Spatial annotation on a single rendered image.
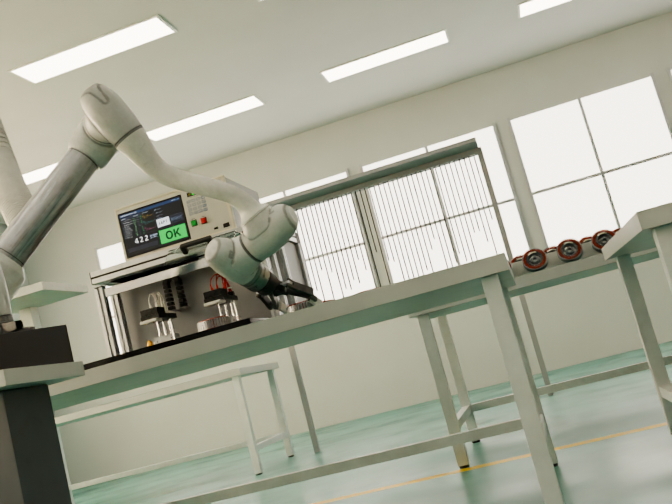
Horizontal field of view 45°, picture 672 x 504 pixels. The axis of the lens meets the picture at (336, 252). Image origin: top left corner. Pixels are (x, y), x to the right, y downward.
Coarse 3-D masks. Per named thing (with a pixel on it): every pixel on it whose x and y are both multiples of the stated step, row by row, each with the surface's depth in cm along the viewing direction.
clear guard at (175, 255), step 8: (232, 232) 263; (240, 232) 269; (176, 248) 268; (192, 248) 264; (200, 248) 263; (168, 256) 266; (176, 256) 264; (184, 256) 263; (192, 256) 261; (200, 256) 260; (168, 264) 262
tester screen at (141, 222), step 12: (156, 204) 296; (168, 204) 295; (180, 204) 294; (120, 216) 299; (132, 216) 298; (144, 216) 297; (156, 216) 296; (132, 228) 297; (144, 228) 296; (156, 228) 295; (132, 240) 297; (132, 252) 297
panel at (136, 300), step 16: (192, 272) 304; (208, 272) 302; (144, 288) 308; (160, 288) 306; (192, 288) 303; (208, 288) 302; (240, 288) 299; (128, 304) 308; (144, 304) 307; (160, 304) 305; (176, 304) 304; (192, 304) 303; (240, 304) 298; (256, 304) 297; (288, 304) 294; (128, 320) 308; (176, 320) 303; (192, 320) 302; (144, 336) 306
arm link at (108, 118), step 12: (96, 84) 235; (84, 96) 233; (96, 96) 233; (108, 96) 233; (84, 108) 234; (96, 108) 232; (108, 108) 232; (120, 108) 233; (84, 120) 242; (96, 120) 233; (108, 120) 232; (120, 120) 232; (132, 120) 234; (96, 132) 238; (108, 132) 233; (120, 132) 233
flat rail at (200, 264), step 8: (192, 264) 287; (200, 264) 286; (160, 272) 290; (168, 272) 289; (176, 272) 288; (184, 272) 288; (136, 280) 292; (144, 280) 291; (152, 280) 290; (160, 280) 289; (112, 288) 293; (120, 288) 293; (128, 288) 292
